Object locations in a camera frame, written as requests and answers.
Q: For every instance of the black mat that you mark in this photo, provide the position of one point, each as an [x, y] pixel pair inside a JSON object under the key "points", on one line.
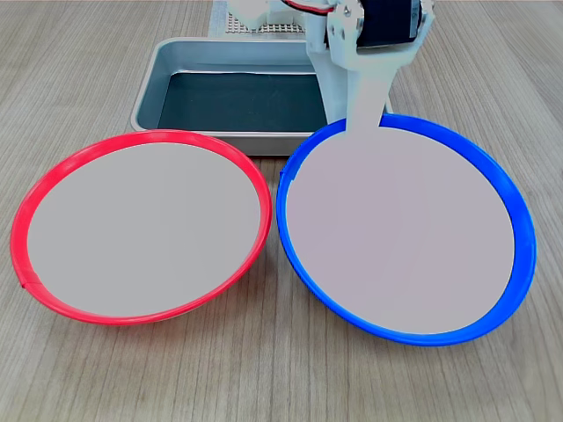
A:
{"points": [[246, 101]]}

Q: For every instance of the white plate with red rim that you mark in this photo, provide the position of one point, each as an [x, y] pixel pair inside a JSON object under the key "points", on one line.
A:
{"points": [[145, 228]]}

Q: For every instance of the pale perforated base plate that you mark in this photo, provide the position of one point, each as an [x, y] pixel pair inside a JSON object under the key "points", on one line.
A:
{"points": [[281, 27]]}

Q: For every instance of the steel tray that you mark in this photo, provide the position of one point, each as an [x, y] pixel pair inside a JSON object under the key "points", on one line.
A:
{"points": [[149, 101]]}

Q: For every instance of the white plate with blue rim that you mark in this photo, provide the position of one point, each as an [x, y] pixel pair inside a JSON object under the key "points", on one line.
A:
{"points": [[404, 228]]}

